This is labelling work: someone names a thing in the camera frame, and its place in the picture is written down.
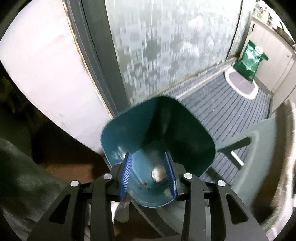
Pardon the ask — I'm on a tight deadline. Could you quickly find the row of condiment bottles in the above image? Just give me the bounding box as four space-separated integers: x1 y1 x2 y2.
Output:
252 4 278 27

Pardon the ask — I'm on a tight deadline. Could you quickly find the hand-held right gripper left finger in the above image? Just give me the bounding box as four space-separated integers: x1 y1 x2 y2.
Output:
26 152 133 241

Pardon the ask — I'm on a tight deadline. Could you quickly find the striped grey floor runner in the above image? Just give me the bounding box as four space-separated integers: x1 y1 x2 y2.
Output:
162 64 273 186

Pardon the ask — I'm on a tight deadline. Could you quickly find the oval grey floor mat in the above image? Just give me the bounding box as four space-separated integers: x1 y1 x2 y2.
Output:
224 68 259 100

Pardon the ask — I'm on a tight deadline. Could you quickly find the green rice bag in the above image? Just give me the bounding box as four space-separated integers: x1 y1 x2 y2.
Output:
232 40 269 84

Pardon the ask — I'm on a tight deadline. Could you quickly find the white corner kitchen cabinet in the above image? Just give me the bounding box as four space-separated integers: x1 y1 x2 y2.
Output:
248 17 296 98

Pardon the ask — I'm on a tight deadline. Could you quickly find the teal plastic trash bin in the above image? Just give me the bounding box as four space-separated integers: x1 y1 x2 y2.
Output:
100 95 216 208

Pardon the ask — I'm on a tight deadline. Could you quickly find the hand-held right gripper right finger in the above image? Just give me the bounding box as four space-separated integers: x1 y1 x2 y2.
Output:
164 151 270 241

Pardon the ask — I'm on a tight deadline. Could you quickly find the frosted patterned glass door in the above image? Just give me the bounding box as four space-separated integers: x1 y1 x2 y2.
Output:
62 0 251 118

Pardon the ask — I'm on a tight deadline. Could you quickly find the grey plastic bin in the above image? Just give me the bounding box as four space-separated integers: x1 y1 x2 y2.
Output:
216 117 279 209

